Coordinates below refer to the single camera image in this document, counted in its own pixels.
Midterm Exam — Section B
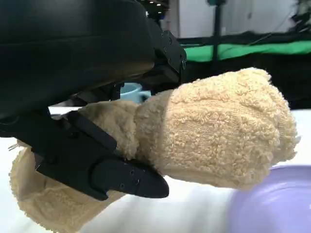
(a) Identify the black stand pole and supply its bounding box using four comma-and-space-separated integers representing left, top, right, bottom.
210, 0, 228, 64

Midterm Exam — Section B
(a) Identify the pale green mug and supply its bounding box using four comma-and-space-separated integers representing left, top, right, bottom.
120, 82, 152, 101

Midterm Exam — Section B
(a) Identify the green cloth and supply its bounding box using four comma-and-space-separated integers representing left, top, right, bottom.
178, 40, 311, 63

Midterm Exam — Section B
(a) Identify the lilac plate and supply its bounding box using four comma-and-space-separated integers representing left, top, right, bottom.
227, 164, 311, 233

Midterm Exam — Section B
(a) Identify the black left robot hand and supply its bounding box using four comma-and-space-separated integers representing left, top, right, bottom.
0, 0, 187, 201

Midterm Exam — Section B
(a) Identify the beige towel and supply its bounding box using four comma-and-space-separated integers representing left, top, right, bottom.
8, 67, 298, 233

